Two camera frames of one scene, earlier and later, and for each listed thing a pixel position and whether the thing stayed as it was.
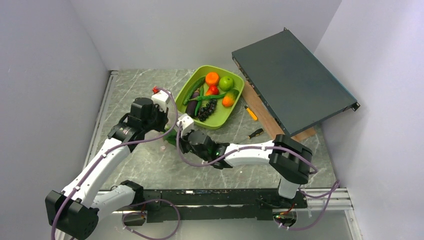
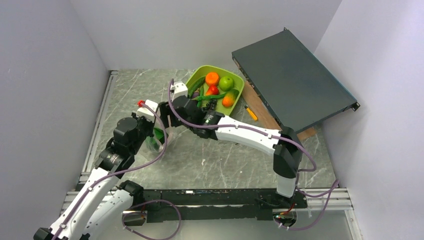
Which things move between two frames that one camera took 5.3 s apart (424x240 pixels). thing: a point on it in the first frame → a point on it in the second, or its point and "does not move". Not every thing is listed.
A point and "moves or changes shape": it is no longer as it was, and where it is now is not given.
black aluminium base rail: (167, 206) does not move
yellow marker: (251, 113) does not move
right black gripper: (183, 140) → (165, 111)
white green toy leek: (171, 136) → (157, 140)
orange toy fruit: (212, 78) does not move
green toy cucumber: (197, 84) does not move
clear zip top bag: (169, 139) moves or changes shape
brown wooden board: (250, 95) does not move
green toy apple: (226, 83) does not move
